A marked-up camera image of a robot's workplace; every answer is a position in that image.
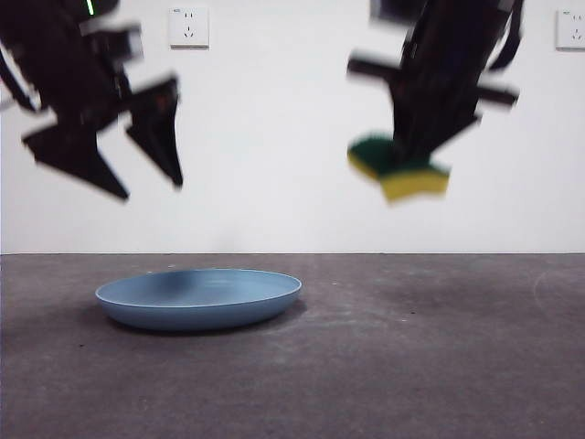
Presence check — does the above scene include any blue round plate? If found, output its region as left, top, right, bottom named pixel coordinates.
left=94, top=268, right=303, bottom=333

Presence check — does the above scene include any black cable loop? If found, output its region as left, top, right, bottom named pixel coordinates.
left=0, top=43, right=40, bottom=115
left=487, top=0, right=526, bottom=72

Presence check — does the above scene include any white wall socket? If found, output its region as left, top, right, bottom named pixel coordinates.
left=555, top=9, right=585, bottom=52
left=169, top=6, right=211, bottom=50

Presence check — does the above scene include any yellow sponge with green pad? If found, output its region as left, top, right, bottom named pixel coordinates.
left=346, top=132, right=452, bottom=205

